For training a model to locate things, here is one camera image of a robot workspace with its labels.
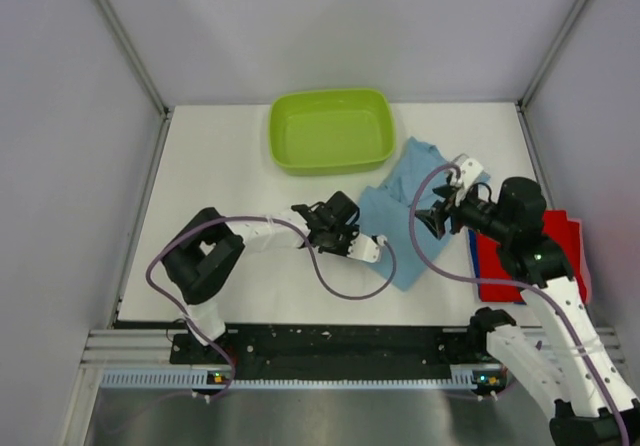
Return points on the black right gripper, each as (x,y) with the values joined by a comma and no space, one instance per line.
(451,207)

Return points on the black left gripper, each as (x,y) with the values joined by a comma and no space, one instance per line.
(352,232)

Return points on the light blue t shirt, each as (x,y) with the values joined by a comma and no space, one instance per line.
(384,210)

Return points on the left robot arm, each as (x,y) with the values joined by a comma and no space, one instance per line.
(200,264)

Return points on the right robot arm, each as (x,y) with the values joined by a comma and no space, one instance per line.
(581,392)

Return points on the blue white folded t shirt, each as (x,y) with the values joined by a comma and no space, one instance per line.
(473,252)

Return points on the green plastic basin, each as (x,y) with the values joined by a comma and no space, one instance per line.
(331,131)

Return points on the red folded t shirt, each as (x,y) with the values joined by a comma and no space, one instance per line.
(556,226)

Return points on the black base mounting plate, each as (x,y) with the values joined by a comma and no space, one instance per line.
(350,352)

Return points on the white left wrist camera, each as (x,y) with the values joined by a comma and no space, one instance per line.
(367,249)

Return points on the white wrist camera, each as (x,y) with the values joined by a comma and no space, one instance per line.
(467,171)
(367,249)

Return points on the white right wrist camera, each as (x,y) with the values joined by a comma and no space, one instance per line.
(467,171)

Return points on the right aluminium corner post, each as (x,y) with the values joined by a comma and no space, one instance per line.
(559,42)

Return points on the aluminium corner post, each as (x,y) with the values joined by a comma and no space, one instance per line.
(559,42)
(131,56)

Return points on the left aluminium corner post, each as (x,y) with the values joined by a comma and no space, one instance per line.
(131,56)

